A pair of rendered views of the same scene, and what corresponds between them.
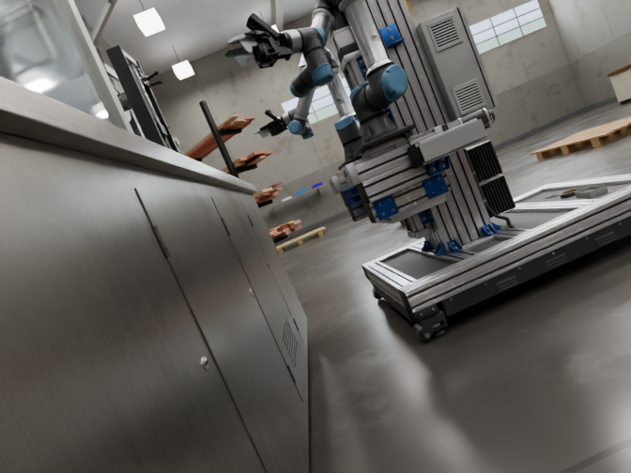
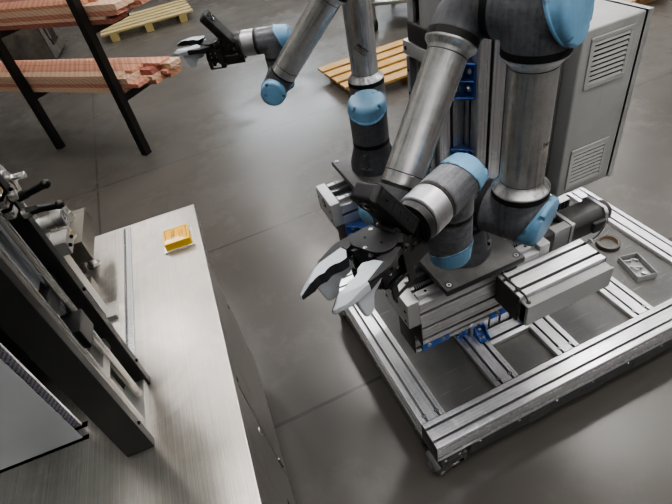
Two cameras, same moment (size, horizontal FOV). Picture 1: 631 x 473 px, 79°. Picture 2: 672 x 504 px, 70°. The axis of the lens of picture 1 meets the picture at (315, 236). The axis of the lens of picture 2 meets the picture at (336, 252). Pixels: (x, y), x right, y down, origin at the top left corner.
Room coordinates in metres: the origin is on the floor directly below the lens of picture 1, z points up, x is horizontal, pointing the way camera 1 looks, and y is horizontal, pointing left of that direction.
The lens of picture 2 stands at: (0.83, 0.08, 1.67)
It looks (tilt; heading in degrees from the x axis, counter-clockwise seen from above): 41 degrees down; 348
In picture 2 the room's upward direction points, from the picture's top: 12 degrees counter-clockwise
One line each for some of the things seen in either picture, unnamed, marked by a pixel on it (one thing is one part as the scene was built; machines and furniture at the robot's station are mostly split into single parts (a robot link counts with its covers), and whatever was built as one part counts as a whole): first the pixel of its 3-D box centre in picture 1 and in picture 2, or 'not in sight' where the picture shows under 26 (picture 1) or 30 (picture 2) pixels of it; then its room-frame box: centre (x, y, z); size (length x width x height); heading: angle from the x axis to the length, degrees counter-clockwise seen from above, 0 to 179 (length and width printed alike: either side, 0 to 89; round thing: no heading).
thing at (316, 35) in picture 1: (308, 40); (450, 188); (1.40, -0.25, 1.21); 0.11 x 0.08 x 0.09; 119
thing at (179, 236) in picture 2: not in sight; (177, 237); (1.97, 0.26, 0.91); 0.07 x 0.07 x 0.02; 0
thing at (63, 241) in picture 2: not in sight; (73, 269); (1.77, 0.45, 1.05); 0.06 x 0.05 x 0.31; 90
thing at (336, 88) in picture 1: (339, 96); (360, 33); (2.26, -0.44, 1.19); 0.15 x 0.12 x 0.55; 157
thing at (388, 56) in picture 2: not in sight; (391, 66); (4.65, -1.56, 0.05); 1.10 x 0.76 x 0.10; 92
